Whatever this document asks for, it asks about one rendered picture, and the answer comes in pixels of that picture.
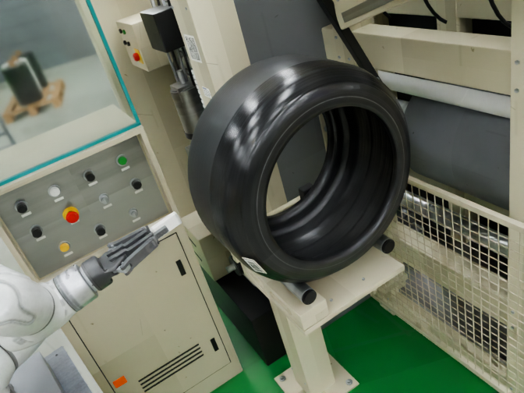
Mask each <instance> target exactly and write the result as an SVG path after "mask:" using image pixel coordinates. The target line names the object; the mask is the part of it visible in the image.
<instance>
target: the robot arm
mask: <svg viewBox="0 0 524 393"><path fill-rule="evenodd" d="M181 223H182V221H181V220H180V218H179V216H178V215H177V214H176V213H175V212H172V213H171V214H170V215H168V216H167V217H165V218H164V219H162V220H161V221H159V222H158V223H157V224H155V225H153V226H152V227H151V228H149V227H148V225H146V226H145V227H146V228H145V227H141V228H139V229H137V230H136V231H134V232H131V233H129V234H128V235H126V236H124V237H122V238H121V239H118V240H116V241H114V242H111V243H109V244H108V245H107V247H108V251H107V252H105V253H104V254H103V255H102V256H101V257H100V258H97V257H96V256H92V257H90V258H89V259H87V260H85V261H84V262H83V263H82V264H81V265H80V266H81V267H79V266H78V265H76V264H74V265H73V266H72V267H70V268H68V269H67V270H65V271H63V272H62V273H61V274H59V275H57V276H56V277H55V278H53V279H52V280H50V281H47V282H45V283H43V282H40V283H36V282H35V281H32V280H31V278H30V277H28V276H26V275H24V274H21V273H19V272H17V271H14V270H12V269H10V268H8V267H5V266H3V265H1V264H0V393H16V392H15V391H14V387H13V386H12V384H10V383H9V382H10V381H11V378H12V376H13V374H14V372H15V371H16V370H17V369H18V367H20V366H21V365H22V364H23V363H24V362H25V361H26V360H27V359H28V358H29V357H30V356H31V355H32V354H33V353H34V352H35V351H36V350H37V349H38V347H39V346H40V345H41V344H42V342H43V341H44V340H45V339H46V338H47V337H48V336H50V335H52V334H53V333H54V332H56V331H57V330H58V329H59V328H61V327H62V326H63V325H64V324H66V323H67V322H68V321H69V319H70V318H71V317H72V316H73V315H74V314H75V313H76V312H78V311H79V310H81V309H83V308H84V307H85V306H86V305H87V304H89V303H90V302H92V301H93V300H95V299H96V298H97V297H98V292H97V291H102V290H103V289H105V288H106V287H108V286H109V285H110V284H111V283H112V282H113V279H112V277H114V276H116V275H118V274H119V273H124V274H125V275H126V276H127V275H129V274H130V273H131V272H132V270H133V269H134V267H136V266H137V265H138V264H139V263H140V262H141V261H142V260H144V259H145V258H146V257H147V256H148V255H149V254H150V253H151V252H153V251H154V250H155V249H156V248H157V247H158V245H159V243H160V242H159V241H158V240H159V239H160V238H161V237H162V236H163V235H165V234H167V233H168V232H170V231H171V230H172V229H174V228H175V227H177V226H178V225H180V224H181Z"/></svg>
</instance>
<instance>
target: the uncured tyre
mask: <svg viewBox="0 0 524 393"><path fill-rule="evenodd" d="M320 114H322V115H323V117H324V121H325V124H326V128H327V152H326V156H325V159H324V164H323V167H322V169H321V171H320V174H319V175H318V177H317V180H316V181H315V183H314V184H313V186H312V187H311V188H310V190H309V191H308V192H307V193H306V195H305V196H304V197H303V198H302V199H301V200H299V201H298V202H297V203H296V204H294V205H293V206H291V207H290V208H288V209H287V210H285V211H283V212H280V213H278V214H273V215H270V216H267V208H266V202H267V189H268V185H269V182H270V178H271V174H272V172H273V169H274V166H275V164H276V162H277V160H278V158H279V156H280V154H281V152H282V151H283V150H284V148H285V146H286V145H287V143H288V142H289V141H290V140H291V139H292V137H293V136H294V135H295V134H296V133H297V132H298V131H299V130H300V129H301V128H302V127H303V126H304V125H306V124H307V123H308V122H309V121H310V120H311V119H313V118H315V117H317V116H318V115H320ZM410 157H411V154H410V142H409V131H408V126H407V122H406V119H405V115H404V112H403V110H402V107H401V105H400V104H399V102H398V100H397V98H396V97H395V95H394V94H393V93H392V92H391V90H390V89H389V88H388V87H387V86H386V85H385V84H384V83H383V82H382V81H380V80H379V79H378V78H377V77H375V76H374V75H372V74H371V73H369V72H367V71H366V70H365V69H362V68H360V67H358V66H356V65H352V64H348V63H344V62H337V61H333V60H329V59H325V58H318V57H313V56H309V55H298V54H289V55H278V56H275V57H271V58H266V59H264V60H262V61H259V62H256V63H253V64H252V65H249V66H247V67H246V68H245V69H243V70H241V71H239V72H238V73H236V74H235V75H234V76H233V77H232V78H230V79H229V80H228V81H227V82H226V83H225V84H224V85H223V86H222V87H221V88H220V89H219V90H218V91H217V92H216V93H215V95H214V96H213V97H212V98H211V100H210V101H209V102H208V104H207V106H206V108H205V109H204V111H203V112H202V114H201V116H200V118H199V120H198V123H197V124H196V128H195V130H194V133H193V137H192V139H191V143H190V147H189V157H188V181H189V189H190V193H191V196H192V199H193V203H194V206H195V208H196V211H197V213H198V215H199V217H200V219H201V221H202V222H203V223H204V225H205V226H206V228H207V229H208V230H209V232H210V233H211V234H212V235H213V236H214V237H215V238H216V239H217V240H218V241H219V242H220V243H221V244H222V245H224V246H225V247H226V248H227V249H228V250H229V251H230V252H231V253H232V254H233V255H234V256H235V257H236V258H237V259H238V260H239V261H240V262H241V263H242V264H244V265H245V266H246V267H248V268H249V269H250V270H251V271H254V272H255V273H257V274H260V275H262V276H264V277H266V278H270V279H273V280H275V281H281V282H287V283H302V282H308V281H315V280H317V279H321V278H324V277H327V276H328V275H331V274H334V273H335V272H337V271H340V270H341V269H343V268H345V267H348V266H349V265H350V264H352V263H353V262H355V261H356V260H358V259H359V258H360V257H361V256H362V255H364V254H365V253H366V252H367V251H368V250H369V249H370V248H371V247H372V246H373V245H374V244H375V243H376V242H377V241H378V239H379V238H380V237H381V236H382V235H383V234H384V232H385V231H386V229H387V228H388V226H389V225H390V224H391V221H392V220H393V218H394V216H395V214H396V212H397V210H398V208H399V206H400V203H401V202H402V198H403V196H404V193H405V188H406V186H407V182H408V178H409V169H410ZM242 257H245V258H248V259H251V260H255V261H256V262H257V263H258V264H259V265H260V266H261V267H262V268H263V269H264V270H265V272H266V274H264V273H260V272H257V271H255V270H254V269H252V267H251V266H250V265H248V263H247V262H245V260H244V259H243V258H242Z"/></svg>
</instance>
